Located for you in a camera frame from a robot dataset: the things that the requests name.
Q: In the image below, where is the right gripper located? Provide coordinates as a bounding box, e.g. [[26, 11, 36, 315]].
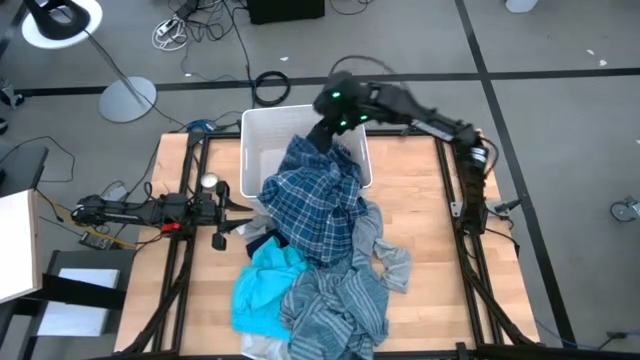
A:
[[305, 71, 374, 153]]

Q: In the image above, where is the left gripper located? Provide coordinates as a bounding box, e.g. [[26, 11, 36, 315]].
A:
[[192, 180, 254, 251]]

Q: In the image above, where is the blue plaid shirt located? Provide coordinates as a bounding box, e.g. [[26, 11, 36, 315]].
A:
[[256, 133, 372, 267]]

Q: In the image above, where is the turquoise shirt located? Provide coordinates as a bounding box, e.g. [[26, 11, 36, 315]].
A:
[[230, 235, 314, 343]]

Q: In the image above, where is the grey garment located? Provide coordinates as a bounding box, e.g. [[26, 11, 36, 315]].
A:
[[349, 199, 414, 296]]

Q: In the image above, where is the white garment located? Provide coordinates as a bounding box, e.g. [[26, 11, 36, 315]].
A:
[[239, 331, 284, 360]]

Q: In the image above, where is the blue grey striped shirt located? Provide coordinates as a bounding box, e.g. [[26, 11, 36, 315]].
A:
[[279, 258, 392, 360]]

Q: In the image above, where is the white perforated plastic basket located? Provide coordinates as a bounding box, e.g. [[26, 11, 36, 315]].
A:
[[239, 103, 374, 201]]

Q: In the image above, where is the black box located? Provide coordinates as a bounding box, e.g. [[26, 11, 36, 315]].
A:
[[246, 0, 327, 26]]

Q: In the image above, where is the black floor device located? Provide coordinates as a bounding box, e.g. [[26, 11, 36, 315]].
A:
[[77, 230, 122, 252]]

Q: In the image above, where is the round-base floor stand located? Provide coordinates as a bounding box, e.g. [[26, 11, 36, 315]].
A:
[[20, 0, 158, 124]]

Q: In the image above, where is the black cart white shelf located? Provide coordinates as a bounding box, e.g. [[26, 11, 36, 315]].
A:
[[19, 248, 138, 360]]

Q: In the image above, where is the white power strip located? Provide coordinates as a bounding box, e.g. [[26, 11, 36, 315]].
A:
[[155, 17, 181, 38]]

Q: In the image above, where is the white board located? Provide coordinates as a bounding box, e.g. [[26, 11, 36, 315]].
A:
[[0, 188, 44, 306]]

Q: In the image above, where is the black side table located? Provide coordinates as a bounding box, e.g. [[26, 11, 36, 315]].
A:
[[0, 144, 50, 199]]

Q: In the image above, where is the white round object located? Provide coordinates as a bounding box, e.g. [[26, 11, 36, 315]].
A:
[[504, 0, 540, 15]]

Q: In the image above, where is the small dark wheel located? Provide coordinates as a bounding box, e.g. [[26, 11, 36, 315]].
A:
[[0, 81, 26, 109]]

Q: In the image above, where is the grey caster wheel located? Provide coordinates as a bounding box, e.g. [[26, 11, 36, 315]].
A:
[[609, 195, 640, 224]]

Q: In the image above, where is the coiled black cable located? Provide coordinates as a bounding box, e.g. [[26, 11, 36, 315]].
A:
[[253, 69, 293, 108]]

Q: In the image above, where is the black aluminium table frame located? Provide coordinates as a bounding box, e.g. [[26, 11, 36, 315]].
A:
[[113, 127, 542, 360]]

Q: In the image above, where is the blue cable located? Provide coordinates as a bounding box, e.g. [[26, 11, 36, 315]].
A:
[[186, 118, 219, 134]]

